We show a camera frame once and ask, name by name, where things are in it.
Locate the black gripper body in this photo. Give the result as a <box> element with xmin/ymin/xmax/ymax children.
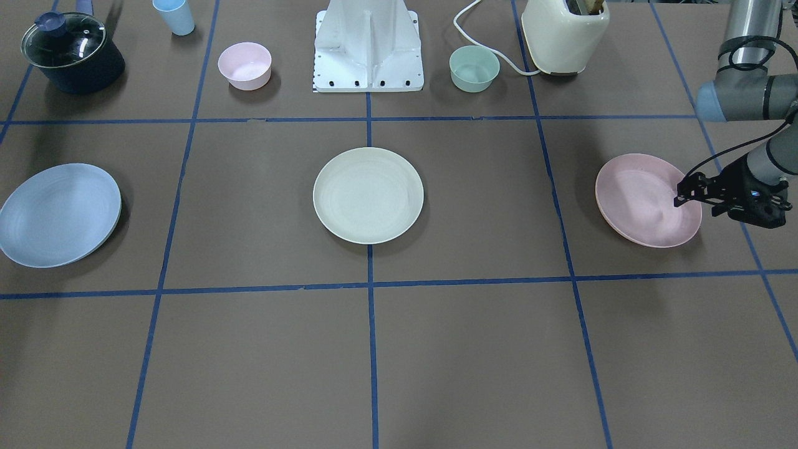
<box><xmin>713</xmin><ymin>156</ymin><xmax>792</xmax><ymax>228</ymax></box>

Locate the pink plate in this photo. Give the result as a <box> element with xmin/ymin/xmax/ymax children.
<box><xmin>595</xmin><ymin>153</ymin><xmax>702</xmax><ymax>248</ymax></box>

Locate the blue plate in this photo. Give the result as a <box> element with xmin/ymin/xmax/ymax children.
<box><xmin>1</xmin><ymin>164</ymin><xmax>122</xmax><ymax>268</ymax></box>

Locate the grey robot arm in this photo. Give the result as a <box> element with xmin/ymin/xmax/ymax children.
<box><xmin>675</xmin><ymin>1</ymin><xmax>797</xmax><ymax>228</ymax></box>

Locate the cream toaster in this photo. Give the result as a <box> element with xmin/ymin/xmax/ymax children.
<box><xmin>521</xmin><ymin>1</ymin><xmax>611</xmax><ymax>77</ymax></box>

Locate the green bowl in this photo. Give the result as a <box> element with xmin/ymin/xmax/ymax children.
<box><xmin>448</xmin><ymin>46</ymin><xmax>501</xmax><ymax>93</ymax></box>

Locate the cream plate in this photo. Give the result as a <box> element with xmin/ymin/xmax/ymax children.
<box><xmin>312</xmin><ymin>146</ymin><xmax>425</xmax><ymax>244</ymax></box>

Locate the pink bowl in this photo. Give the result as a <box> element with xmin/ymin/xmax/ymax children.
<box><xmin>217</xmin><ymin>42</ymin><xmax>272</xmax><ymax>91</ymax></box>

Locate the light blue cup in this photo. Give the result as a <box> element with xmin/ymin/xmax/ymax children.
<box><xmin>152</xmin><ymin>0</ymin><xmax>196</xmax><ymax>36</ymax></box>

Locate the dark blue pot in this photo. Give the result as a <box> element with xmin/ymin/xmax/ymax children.
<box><xmin>29</xmin><ymin>1</ymin><xmax>126</xmax><ymax>95</ymax></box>

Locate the glass pot lid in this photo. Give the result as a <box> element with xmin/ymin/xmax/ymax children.
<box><xmin>20</xmin><ymin>11</ymin><xmax>108</xmax><ymax>69</ymax></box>

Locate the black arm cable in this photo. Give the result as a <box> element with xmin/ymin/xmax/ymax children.
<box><xmin>686</xmin><ymin>37</ymin><xmax>798</xmax><ymax>188</ymax></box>

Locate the white toaster cable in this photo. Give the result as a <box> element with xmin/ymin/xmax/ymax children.
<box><xmin>453</xmin><ymin>0</ymin><xmax>541</xmax><ymax>77</ymax></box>

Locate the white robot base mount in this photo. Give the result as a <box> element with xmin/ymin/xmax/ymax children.
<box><xmin>312</xmin><ymin>1</ymin><xmax>425</xmax><ymax>93</ymax></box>

